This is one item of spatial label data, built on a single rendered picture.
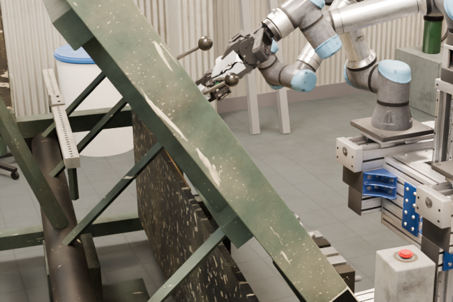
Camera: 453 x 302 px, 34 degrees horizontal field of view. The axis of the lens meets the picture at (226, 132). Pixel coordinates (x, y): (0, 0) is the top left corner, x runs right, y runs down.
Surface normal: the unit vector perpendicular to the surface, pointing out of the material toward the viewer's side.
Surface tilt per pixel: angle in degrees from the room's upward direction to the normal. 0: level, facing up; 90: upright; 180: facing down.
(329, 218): 0
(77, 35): 90
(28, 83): 90
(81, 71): 94
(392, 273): 90
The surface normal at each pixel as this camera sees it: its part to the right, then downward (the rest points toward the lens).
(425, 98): -0.92, 0.15
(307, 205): -0.02, -0.95
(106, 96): 0.33, 0.37
